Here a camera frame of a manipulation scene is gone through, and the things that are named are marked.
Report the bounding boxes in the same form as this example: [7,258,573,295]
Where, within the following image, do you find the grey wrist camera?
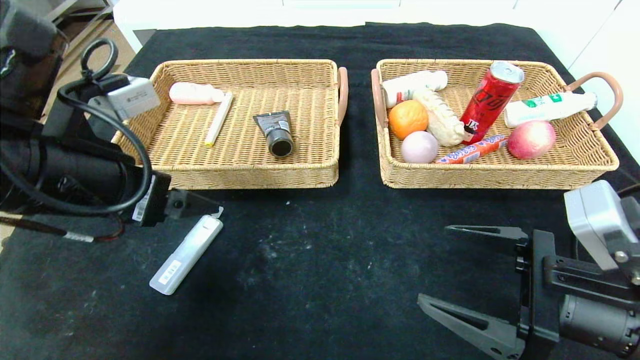
[89,76,162,121]
[564,180,640,287]

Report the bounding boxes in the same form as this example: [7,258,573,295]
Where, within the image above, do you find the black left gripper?
[95,160,222,228]

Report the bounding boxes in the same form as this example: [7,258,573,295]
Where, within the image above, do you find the red apple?
[507,120,557,161]

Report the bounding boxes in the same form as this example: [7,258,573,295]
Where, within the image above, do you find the grey toothbrush case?
[149,214,225,296]

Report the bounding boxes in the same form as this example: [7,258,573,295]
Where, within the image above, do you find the orange fruit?
[388,100,429,141]

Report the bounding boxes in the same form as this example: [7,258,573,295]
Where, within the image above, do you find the white table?
[114,0,551,55]

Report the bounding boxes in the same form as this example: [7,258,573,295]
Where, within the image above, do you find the black cosmetic tube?
[252,110,295,159]

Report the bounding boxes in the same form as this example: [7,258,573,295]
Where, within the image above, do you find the white bottle with green label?
[503,92,598,129]

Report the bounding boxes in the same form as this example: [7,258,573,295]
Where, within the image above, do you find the pale pink round bun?
[401,131,440,164]

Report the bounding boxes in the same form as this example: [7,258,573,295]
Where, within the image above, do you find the black tagged arm cable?
[0,214,126,244]

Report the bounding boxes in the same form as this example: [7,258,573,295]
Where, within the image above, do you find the red soda can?
[460,60,525,146]

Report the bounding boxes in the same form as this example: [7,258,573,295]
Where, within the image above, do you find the orange sausage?
[436,134,509,165]

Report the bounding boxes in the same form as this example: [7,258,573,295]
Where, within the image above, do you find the striped bread roll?
[412,87,474,148]

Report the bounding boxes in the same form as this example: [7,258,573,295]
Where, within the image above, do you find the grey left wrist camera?
[89,76,162,121]

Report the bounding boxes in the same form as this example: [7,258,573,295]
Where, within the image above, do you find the small pink bottle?
[169,82,226,106]

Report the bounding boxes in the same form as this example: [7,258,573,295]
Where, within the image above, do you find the cream stick with yellow end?
[202,91,235,147]

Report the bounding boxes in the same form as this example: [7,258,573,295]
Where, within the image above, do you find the white bottle with red label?
[382,70,449,108]

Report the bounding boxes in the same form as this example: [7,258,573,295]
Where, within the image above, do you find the wicker basket with pink handles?
[370,59,624,190]
[107,59,349,191]

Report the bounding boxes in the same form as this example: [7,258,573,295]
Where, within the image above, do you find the grey metal shelf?
[47,0,116,53]

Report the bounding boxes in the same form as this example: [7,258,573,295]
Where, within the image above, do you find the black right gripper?
[417,224,640,360]

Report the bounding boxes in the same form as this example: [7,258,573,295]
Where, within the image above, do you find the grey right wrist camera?
[564,180,640,287]

